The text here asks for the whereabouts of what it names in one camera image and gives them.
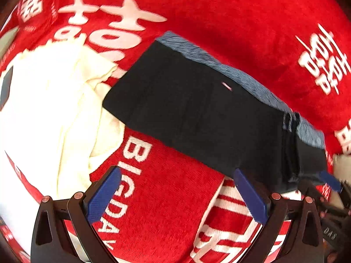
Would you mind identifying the red printed blanket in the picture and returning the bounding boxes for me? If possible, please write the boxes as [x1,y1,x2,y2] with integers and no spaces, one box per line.
[0,0,351,263]

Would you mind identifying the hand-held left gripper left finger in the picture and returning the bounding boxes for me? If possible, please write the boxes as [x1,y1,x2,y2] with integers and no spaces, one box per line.
[31,166,122,263]

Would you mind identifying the cream white cloth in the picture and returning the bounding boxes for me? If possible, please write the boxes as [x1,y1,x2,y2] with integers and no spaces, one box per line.
[0,37,127,206]

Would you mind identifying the black pants with blue trim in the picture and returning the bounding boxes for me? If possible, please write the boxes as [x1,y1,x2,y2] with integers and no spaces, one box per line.
[102,31,328,194]

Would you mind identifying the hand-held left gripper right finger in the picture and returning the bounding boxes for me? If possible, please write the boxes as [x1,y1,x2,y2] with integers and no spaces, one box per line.
[233,168,322,263]

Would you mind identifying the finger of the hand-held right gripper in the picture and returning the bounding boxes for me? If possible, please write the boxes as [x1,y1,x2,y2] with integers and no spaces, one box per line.
[319,170,351,198]
[297,179,325,206]

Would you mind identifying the beige rounded cushion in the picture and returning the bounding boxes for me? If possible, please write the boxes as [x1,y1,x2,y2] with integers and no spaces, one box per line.
[0,27,20,61]

